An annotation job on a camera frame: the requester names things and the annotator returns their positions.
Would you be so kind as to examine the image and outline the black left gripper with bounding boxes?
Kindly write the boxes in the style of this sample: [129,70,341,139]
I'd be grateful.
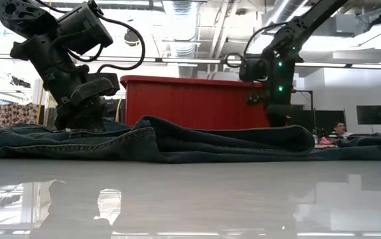
[9,35,108,131]

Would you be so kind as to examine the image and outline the black thin pole stand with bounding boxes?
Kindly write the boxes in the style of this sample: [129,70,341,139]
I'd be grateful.
[291,88,315,129]

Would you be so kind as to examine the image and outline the dark blue denim jeans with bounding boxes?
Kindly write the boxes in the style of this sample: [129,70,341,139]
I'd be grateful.
[0,115,381,164]

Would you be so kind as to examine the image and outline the smooth silver ventilation duct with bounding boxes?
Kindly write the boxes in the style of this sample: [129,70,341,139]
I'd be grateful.
[262,0,311,27]

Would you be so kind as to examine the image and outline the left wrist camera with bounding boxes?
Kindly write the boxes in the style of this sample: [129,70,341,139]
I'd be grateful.
[68,72,121,106]

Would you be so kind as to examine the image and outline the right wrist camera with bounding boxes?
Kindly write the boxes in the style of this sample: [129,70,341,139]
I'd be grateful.
[246,94,268,106]

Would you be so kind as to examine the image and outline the dark wide partition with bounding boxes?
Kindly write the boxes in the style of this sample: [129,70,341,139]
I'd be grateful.
[289,109,346,131]

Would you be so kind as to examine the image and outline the black cabinet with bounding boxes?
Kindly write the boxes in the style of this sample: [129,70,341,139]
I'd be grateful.
[104,98,125,123]

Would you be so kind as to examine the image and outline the red plastic laundry bin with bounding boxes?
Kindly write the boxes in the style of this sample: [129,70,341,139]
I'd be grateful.
[119,74,273,131]

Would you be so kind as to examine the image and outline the floral patterned cloth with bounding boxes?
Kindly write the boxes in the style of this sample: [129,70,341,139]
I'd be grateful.
[0,102,40,127]

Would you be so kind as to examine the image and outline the ribbed silver ventilation duct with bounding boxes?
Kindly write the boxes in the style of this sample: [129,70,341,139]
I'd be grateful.
[171,0,198,59]

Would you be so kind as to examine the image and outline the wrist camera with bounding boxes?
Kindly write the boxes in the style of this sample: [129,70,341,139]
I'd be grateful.
[246,94,268,106]
[68,72,121,106]

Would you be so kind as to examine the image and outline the black wall monitor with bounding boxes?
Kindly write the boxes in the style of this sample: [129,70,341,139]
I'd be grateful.
[355,105,381,126]

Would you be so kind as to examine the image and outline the person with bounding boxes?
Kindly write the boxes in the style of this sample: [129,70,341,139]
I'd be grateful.
[332,121,353,139]

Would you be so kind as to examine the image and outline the long ceiling light bar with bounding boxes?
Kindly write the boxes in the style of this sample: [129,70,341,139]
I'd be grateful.
[0,52,381,70]

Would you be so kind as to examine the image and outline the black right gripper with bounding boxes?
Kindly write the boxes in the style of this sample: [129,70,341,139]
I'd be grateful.
[265,77,294,129]

